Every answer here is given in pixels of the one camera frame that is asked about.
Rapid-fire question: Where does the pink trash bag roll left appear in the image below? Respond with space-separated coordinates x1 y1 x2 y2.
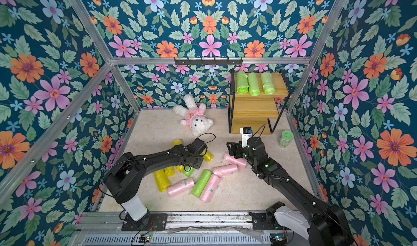
167 178 195 197

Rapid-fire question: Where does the green trash bag roll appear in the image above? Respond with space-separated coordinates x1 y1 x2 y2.
261 72 276 95
236 71 249 94
247 72 260 97
191 170 212 198
182 166 195 177

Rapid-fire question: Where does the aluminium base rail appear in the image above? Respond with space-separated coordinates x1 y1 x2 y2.
66 209 351 246

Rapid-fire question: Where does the yellow trash bag roll large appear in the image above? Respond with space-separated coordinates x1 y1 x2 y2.
154 170 171 192

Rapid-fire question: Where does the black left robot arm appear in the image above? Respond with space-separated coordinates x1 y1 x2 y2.
104 138 207 222

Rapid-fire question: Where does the pink trash bag roll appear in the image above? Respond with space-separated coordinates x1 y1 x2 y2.
224 152 248 168
213 164 238 177
167 178 195 197
200 174 220 203

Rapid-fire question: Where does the green circuit board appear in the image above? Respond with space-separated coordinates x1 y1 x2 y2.
137 235 152 243
270 234 288 246

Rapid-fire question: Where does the black hook rail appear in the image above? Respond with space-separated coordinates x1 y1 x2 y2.
174 58 243 66

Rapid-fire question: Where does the pink trash bag roll middle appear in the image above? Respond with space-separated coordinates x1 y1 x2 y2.
213 164 238 177

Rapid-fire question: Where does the yellow trash bag roll right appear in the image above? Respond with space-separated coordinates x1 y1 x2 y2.
202 151 214 162

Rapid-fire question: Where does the white plush bunny pink shirt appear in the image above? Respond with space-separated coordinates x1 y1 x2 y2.
173 94 214 136

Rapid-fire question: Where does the yellow trash bag roll middle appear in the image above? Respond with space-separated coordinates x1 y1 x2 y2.
176 165 185 173

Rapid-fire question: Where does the yellow trash bag roll upright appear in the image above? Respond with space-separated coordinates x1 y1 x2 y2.
164 167 175 177

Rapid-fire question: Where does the pink trash bag roll upper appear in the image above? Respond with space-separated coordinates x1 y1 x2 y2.
224 152 248 168

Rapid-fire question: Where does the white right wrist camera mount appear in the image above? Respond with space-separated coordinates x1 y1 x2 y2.
240 126 253 148

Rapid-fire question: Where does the pink trash bag roll lower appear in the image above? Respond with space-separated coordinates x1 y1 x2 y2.
200 174 220 203

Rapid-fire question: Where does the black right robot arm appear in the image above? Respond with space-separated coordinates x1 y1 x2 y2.
227 137 354 246

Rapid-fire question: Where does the upper green lidded jar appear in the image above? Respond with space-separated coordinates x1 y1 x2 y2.
279 130 294 147

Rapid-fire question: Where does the green circuit board right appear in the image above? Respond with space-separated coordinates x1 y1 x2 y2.
270 234 288 246

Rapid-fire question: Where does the green circuit board left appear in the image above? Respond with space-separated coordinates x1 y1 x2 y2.
137 235 152 243

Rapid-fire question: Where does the wooden shelf black metal frame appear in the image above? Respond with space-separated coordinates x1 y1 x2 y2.
228 70 292 135

